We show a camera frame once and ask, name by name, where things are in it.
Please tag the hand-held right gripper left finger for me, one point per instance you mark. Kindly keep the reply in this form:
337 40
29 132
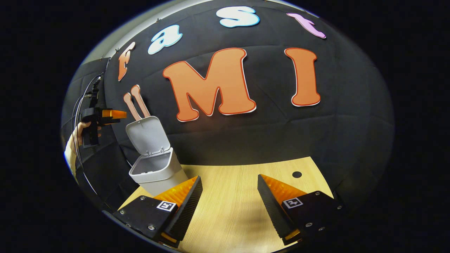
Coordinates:
186 211

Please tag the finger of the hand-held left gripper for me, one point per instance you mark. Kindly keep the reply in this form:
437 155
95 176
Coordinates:
114 114
110 122

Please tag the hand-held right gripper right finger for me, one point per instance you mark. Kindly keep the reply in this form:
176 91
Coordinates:
270 211

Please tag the white desktop garbage bin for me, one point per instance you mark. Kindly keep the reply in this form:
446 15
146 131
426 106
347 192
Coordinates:
147 137

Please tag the wooden desktop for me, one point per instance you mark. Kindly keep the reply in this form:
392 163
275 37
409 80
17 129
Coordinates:
232 189

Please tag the black backdrop cloth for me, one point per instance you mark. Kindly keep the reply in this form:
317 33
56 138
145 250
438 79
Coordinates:
263 137

